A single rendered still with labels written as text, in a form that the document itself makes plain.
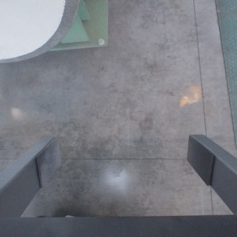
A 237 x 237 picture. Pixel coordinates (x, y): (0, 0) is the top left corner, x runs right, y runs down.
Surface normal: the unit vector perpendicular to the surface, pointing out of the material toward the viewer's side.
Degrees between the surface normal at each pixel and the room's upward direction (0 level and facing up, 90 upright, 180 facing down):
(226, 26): 0
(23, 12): 90
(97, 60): 0
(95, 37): 0
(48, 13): 90
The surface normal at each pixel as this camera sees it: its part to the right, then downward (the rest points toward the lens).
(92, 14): -0.12, -0.16
